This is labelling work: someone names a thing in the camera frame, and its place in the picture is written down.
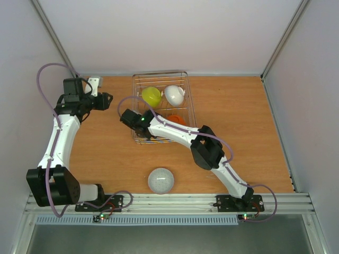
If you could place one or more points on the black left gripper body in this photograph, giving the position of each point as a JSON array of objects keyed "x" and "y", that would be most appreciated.
[{"x": 98, "y": 106}]

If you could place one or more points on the green white bowl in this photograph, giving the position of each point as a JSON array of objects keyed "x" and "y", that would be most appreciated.
[{"x": 152, "y": 96}]

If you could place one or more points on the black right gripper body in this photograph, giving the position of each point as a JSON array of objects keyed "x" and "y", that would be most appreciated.
[{"x": 143, "y": 131}]

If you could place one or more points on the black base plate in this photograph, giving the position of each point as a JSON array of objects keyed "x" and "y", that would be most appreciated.
[
  {"x": 227, "y": 203},
  {"x": 116, "y": 201}
]

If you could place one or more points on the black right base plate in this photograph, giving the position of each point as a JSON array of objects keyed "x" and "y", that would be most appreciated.
[{"x": 227, "y": 203}]

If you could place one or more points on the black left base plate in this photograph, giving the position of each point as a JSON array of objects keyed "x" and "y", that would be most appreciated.
[{"x": 116, "y": 201}]

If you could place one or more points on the grey speckled bowl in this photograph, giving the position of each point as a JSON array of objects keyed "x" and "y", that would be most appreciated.
[{"x": 161, "y": 181}]

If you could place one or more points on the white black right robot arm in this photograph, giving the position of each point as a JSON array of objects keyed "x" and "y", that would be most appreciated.
[{"x": 206, "y": 148}]

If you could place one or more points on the white ceramic bowl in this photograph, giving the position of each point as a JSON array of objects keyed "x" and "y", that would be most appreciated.
[{"x": 174, "y": 95}]

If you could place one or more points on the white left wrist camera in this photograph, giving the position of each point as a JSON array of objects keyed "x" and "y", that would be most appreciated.
[{"x": 93, "y": 84}]

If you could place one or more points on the silver wire dish rack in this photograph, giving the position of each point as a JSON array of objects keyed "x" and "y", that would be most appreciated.
[{"x": 161, "y": 80}]

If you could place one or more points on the left small circuit board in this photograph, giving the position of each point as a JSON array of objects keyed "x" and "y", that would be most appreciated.
[{"x": 102, "y": 217}]

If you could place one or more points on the grey slotted cable duct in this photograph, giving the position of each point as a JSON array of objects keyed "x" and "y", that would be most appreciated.
[{"x": 138, "y": 220}]

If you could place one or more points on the right small circuit board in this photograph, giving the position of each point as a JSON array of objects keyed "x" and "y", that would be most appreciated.
[{"x": 245, "y": 216}]

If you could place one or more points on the small circuit board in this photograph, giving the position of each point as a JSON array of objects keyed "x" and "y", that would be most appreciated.
[
  {"x": 102, "y": 217},
  {"x": 245, "y": 216}
]

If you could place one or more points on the aluminium front rail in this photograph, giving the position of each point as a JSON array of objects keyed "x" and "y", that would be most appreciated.
[{"x": 287, "y": 203}]

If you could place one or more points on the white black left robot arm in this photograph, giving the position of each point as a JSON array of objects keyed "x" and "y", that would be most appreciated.
[{"x": 52, "y": 179}]

